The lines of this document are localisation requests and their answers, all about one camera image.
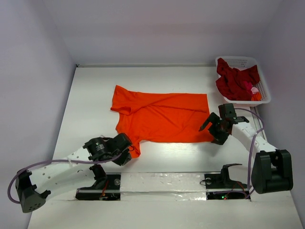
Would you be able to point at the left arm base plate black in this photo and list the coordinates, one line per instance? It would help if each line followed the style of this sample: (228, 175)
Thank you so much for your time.
(109, 191)

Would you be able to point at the orange t shirt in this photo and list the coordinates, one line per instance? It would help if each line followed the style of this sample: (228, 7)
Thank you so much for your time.
(160, 118)

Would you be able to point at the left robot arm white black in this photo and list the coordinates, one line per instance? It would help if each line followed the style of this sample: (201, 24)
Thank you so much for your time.
(81, 170)

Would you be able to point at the dark red t shirt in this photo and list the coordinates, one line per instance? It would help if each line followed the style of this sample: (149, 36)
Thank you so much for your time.
(231, 81)

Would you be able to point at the white plastic basket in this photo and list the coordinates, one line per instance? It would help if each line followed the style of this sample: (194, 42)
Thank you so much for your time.
(242, 63)

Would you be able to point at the metal rail at table edge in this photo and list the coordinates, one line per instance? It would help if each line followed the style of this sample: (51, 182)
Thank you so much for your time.
(261, 124)

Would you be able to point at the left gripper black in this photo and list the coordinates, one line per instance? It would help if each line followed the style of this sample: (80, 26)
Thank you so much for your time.
(124, 158)

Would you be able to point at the pink cloth in basket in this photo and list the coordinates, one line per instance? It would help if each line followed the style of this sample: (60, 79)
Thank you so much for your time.
(250, 88)

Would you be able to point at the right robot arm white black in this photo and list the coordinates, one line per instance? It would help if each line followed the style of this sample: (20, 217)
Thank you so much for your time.
(269, 169)

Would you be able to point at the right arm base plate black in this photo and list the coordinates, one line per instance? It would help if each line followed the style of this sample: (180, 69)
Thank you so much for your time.
(219, 187)

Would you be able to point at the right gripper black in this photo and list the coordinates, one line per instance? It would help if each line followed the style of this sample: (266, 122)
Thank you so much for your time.
(218, 129)

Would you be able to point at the small orange cloth in basket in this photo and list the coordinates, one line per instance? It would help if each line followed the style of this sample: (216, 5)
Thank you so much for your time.
(256, 97)

